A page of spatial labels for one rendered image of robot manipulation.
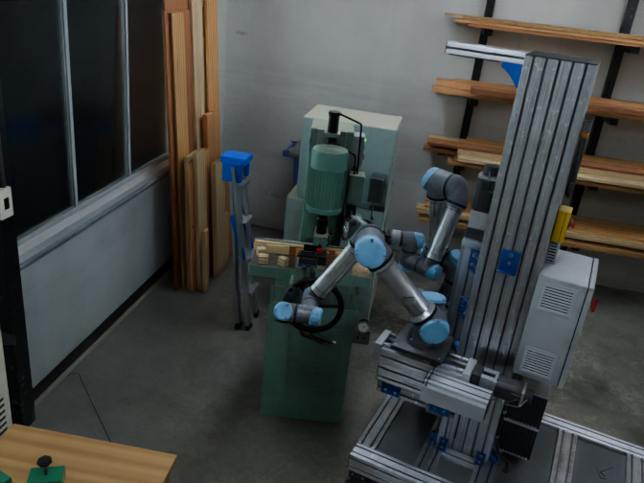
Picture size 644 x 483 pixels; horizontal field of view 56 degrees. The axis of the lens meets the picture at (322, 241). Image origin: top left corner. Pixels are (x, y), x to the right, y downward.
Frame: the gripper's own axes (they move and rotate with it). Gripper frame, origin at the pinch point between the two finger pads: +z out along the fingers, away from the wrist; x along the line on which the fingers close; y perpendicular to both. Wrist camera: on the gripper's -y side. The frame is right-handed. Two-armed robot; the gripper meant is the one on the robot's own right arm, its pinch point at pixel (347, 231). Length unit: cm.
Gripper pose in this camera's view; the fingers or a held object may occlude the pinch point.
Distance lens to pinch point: 284.9
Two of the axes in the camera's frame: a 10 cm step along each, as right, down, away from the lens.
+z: -9.9, -1.2, -0.1
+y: -0.2, 2.3, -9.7
